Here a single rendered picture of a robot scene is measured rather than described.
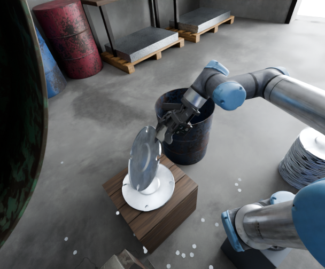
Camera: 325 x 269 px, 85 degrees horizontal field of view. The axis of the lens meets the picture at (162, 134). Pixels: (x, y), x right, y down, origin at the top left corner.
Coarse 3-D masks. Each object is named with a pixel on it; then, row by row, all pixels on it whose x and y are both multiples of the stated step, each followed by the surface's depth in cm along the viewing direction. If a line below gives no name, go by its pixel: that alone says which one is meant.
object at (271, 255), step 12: (228, 240) 88; (228, 252) 98; (240, 252) 84; (252, 252) 73; (264, 252) 66; (276, 252) 65; (288, 252) 65; (240, 264) 92; (252, 264) 79; (264, 264) 69; (276, 264) 63
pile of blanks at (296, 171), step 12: (300, 144) 109; (288, 156) 123; (300, 156) 111; (312, 156) 103; (288, 168) 123; (300, 168) 114; (312, 168) 107; (324, 168) 103; (288, 180) 126; (300, 180) 118; (312, 180) 113
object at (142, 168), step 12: (144, 132) 84; (144, 144) 80; (156, 144) 72; (144, 156) 77; (156, 156) 70; (132, 168) 86; (144, 168) 75; (156, 168) 67; (132, 180) 83; (144, 180) 73
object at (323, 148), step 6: (300, 132) 113; (306, 132) 114; (312, 132) 113; (318, 132) 113; (300, 138) 111; (306, 138) 111; (312, 138) 110; (318, 138) 109; (324, 138) 109; (306, 144) 108; (312, 144) 107; (318, 144) 106; (324, 144) 106; (312, 150) 105; (318, 150) 104; (324, 150) 104; (318, 156) 101; (324, 156) 101
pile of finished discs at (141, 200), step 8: (160, 168) 105; (128, 176) 104; (160, 176) 102; (168, 176) 101; (128, 184) 100; (152, 184) 98; (160, 184) 98; (168, 184) 98; (128, 192) 97; (136, 192) 97; (144, 192) 95; (152, 192) 95; (160, 192) 95; (168, 192) 95; (128, 200) 94; (136, 200) 94; (144, 200) 93; (152, 200) 93; (160, 200) 92; (168, 200) 93; (136, 208) 91; (144, 208) 90; (152, 208) 90
